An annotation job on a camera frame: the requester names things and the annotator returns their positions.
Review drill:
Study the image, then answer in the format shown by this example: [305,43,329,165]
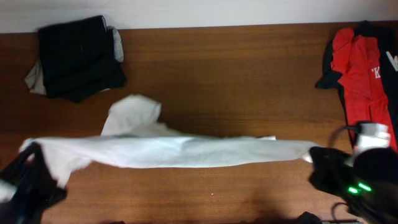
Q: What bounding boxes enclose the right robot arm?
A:
[309,122,397,223]

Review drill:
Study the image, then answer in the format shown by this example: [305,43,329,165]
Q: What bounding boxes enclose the red t-shirt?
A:
[330,28,397,151]

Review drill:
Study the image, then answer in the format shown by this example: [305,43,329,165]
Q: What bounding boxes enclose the black garment with white letters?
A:
[315,21,397,142]

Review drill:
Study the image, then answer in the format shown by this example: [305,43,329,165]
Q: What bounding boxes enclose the black folded garment stack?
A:
[37,16,127,103]

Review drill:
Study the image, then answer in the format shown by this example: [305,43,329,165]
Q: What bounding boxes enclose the white robot print t-shirt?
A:
[20,95,315,187]

